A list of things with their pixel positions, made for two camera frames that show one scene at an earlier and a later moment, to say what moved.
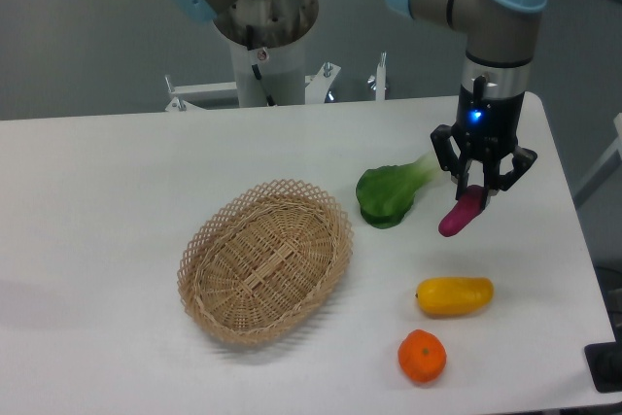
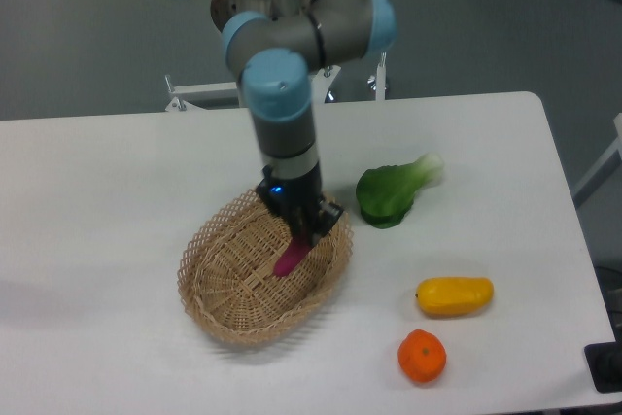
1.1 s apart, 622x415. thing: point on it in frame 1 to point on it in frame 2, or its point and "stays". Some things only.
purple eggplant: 469,205 to 293,254
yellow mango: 453,296 stays
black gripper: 491,103 to 299,202
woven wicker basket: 261,263 stays
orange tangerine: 422,356 stays
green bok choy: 386,194 stays
